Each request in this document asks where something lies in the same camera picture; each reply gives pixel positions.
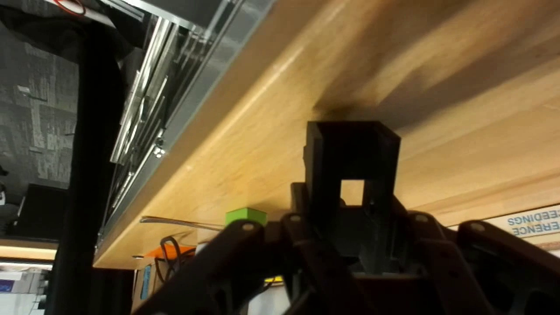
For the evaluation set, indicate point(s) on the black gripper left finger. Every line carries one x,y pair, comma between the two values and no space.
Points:
233,273

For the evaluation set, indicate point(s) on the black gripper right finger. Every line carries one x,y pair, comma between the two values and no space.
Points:
495,273

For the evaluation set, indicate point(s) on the black tall slotted block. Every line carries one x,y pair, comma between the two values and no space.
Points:
350,151

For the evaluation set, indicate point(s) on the orange flat pad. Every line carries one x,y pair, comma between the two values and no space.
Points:
187,249

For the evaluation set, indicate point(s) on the black vertical post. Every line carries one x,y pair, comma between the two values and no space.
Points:
87,175

